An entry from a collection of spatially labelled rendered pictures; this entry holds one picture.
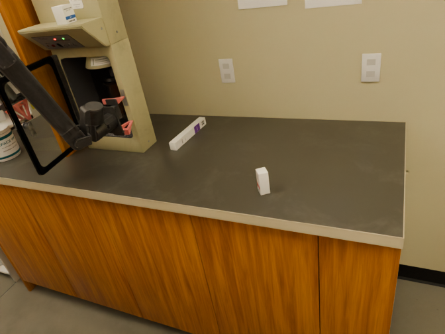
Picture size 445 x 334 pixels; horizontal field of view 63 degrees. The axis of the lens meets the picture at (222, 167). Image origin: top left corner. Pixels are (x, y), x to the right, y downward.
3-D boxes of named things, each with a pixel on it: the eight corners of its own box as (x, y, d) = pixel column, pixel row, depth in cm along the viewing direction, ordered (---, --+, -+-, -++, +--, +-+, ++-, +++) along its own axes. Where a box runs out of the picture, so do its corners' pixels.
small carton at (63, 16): (67, 22, 135) (61, 4, 132) (77, 20, 133) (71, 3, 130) (57, 25, 131) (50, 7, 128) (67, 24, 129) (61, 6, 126)
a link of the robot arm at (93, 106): (63, 136, 121) (75, 150, 116) (59, 106, 114) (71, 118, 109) (97, 126, 128) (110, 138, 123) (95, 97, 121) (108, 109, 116)
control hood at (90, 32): (49, 48, 150) (39, 23, 145) (111, 45, 137) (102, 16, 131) (27, 57, 141) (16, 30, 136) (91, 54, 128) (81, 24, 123)
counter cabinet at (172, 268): (97, 222, 281) (51, 115, 234) (387, 279, 197) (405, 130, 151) (28, 291, 231) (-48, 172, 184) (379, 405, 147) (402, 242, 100)
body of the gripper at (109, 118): (116, 105, 126) (102, 114, 120) (126, 130, 131) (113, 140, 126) (102, 105, 129) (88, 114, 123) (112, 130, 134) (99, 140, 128)
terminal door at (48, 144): (85, 140, 170) (51, 54, 149) (41, 177, 146) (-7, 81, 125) (83, 140, 170) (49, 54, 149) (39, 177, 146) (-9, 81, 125)
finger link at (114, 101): (128, 90, 131) (112, 101, 124) (134, 109, 135) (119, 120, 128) (114, 91, 134) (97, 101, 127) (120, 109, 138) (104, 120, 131)
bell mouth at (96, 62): (103, 57, 165) (99, 44, 162) (135, 55, 158) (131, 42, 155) (76, 69, 152) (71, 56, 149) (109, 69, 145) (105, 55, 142)
